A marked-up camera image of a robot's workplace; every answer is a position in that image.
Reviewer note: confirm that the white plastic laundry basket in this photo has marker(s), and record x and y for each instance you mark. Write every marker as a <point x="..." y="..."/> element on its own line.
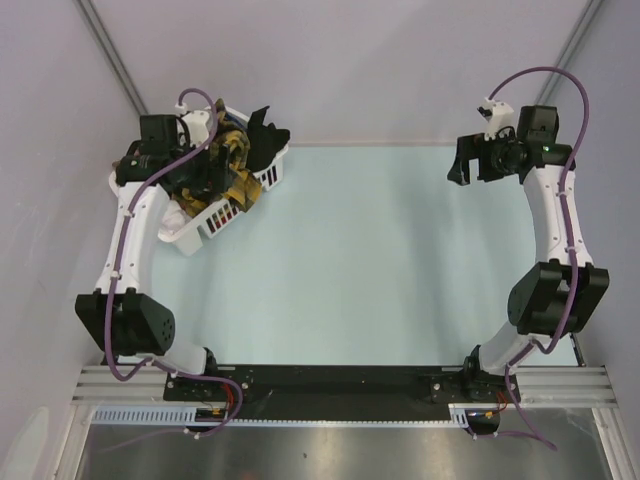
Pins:
<point x="158" y="144"/>

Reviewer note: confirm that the black shirt in basket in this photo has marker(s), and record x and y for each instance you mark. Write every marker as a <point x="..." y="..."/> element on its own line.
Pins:
<point x="266" y="140"/>

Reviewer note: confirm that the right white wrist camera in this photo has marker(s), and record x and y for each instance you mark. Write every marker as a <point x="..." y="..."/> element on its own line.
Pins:
<point x="497" y="114"/>

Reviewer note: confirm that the yellow plaid long sleeve shirt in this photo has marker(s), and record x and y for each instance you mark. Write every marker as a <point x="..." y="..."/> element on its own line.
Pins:
<point x="245" y="190"/>

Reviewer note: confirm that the blue shirt in basket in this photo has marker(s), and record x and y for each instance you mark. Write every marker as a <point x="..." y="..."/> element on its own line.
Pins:
<point x="230" y="121"/>

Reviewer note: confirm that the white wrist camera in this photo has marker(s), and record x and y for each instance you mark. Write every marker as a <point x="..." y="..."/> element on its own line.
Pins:
<point x="193" y="125"/>
<point x="497" y="114"/>

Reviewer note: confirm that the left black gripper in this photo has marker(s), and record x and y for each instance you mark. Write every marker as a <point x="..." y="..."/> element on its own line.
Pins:
<point x="210" y="179"/>

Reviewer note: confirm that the left corner aluminium post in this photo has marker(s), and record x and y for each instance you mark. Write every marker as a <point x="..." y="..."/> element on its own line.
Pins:
<point x="103" y="40"/>

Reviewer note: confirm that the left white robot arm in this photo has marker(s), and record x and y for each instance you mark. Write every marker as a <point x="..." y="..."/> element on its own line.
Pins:
<point x="126" y="323"/>

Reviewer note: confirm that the corner aluminium post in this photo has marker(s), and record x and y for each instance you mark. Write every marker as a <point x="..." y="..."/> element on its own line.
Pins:
<point x="578" y="35"/>
<point x="103" y="40"/>

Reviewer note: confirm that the white shirt in basket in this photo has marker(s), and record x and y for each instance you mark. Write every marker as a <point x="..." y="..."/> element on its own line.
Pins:
<point x="174" y="219"/>

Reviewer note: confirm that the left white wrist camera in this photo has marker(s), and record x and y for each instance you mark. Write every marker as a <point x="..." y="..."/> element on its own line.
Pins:
<point x="193" y="125"/>

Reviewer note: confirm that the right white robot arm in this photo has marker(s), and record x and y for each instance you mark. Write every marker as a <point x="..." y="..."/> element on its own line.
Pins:
<point x="559" y="294"/>

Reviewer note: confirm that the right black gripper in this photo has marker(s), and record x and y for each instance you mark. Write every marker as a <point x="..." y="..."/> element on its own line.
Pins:
<point x="475" y="147"/>

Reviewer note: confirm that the right corner aluminium post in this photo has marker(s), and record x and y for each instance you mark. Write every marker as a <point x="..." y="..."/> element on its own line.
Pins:
<point x="578" y="35"/>

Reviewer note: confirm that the aluminium frame rail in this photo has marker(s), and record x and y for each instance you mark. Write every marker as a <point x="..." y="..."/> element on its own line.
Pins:
<point x="539" y="386"/>

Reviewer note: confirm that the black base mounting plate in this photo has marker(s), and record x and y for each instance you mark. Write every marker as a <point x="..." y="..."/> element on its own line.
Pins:
<point x="361" y="393"/>

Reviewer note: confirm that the white slotted cable duct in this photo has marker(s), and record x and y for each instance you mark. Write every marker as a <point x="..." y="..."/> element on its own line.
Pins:
<point x="176" y="416"/>

